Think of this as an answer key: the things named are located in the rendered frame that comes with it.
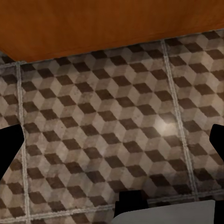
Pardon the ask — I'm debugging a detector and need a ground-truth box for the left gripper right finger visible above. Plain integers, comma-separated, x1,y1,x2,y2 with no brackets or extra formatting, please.
209,124,224,161

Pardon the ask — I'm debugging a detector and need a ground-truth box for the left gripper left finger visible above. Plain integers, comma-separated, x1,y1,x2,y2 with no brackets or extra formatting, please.
0,124,24,180

